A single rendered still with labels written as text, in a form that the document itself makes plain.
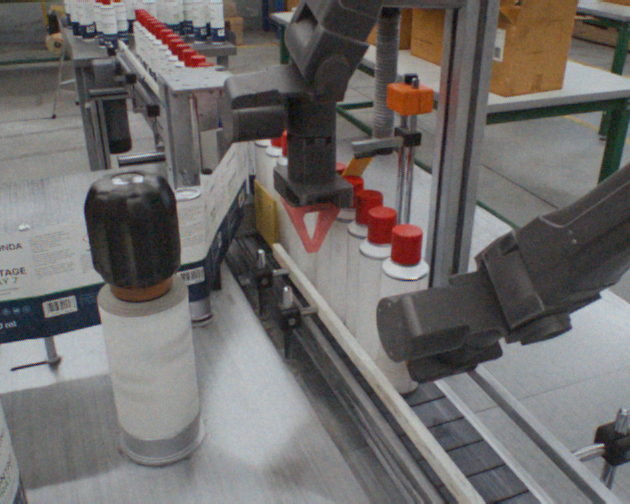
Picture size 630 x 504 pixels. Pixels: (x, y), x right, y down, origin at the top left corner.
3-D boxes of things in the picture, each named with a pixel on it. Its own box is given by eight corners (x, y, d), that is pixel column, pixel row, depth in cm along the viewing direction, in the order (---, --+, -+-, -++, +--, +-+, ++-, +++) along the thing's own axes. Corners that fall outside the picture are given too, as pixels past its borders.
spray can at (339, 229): (322, 312, 95) (323, 175, 86) (354, 303, 98) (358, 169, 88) (340, 331, 91) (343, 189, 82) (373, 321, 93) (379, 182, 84)
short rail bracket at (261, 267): (250, 316, 104) (247, 246, 98) (289, 308, 106) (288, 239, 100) (257, 327, 101) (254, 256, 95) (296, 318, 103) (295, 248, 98)
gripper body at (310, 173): (301, 210, 75) (300, 146, 72) (272, 180, 84) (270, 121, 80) (354, 202, 77) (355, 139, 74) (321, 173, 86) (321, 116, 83)
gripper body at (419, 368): (388, 323, 69) (414, 297, 63) (472, 303, 73) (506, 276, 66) (410, 384, 67) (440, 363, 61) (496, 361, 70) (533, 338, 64)
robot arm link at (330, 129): (344, 81, 73) (325, 71, 78) (284, 87, 71) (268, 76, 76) (343, 143, 76) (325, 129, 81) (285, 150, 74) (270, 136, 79)
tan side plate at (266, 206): (254, 228, 116) (252, 179, 112) (258, 227, 116) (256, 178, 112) (273, 253, 108) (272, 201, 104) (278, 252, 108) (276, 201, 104)
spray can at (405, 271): (367, 377, 82) (373, 225, 73) (402, 365, 85) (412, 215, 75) (391, 402, 78) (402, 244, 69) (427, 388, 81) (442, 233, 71)
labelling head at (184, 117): (170, 214, 124) (154, 73, 112) (238, 203, 129) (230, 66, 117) (187, 246, 113) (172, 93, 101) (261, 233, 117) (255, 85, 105)
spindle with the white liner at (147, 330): (115, 420, 76) (70, 168, 62) (193, 400, 79) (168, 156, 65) (126, 476, 68) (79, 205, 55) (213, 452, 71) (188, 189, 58)
